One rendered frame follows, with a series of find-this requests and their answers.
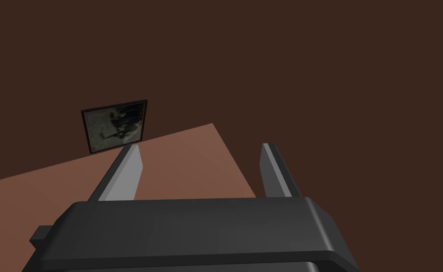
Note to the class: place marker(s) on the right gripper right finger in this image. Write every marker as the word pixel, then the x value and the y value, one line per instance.
pixel 278 175

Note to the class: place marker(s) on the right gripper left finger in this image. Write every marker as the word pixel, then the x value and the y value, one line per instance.
pixel 121 178

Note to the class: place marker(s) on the dark framed wall picture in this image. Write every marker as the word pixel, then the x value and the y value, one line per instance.
pixel 114 126

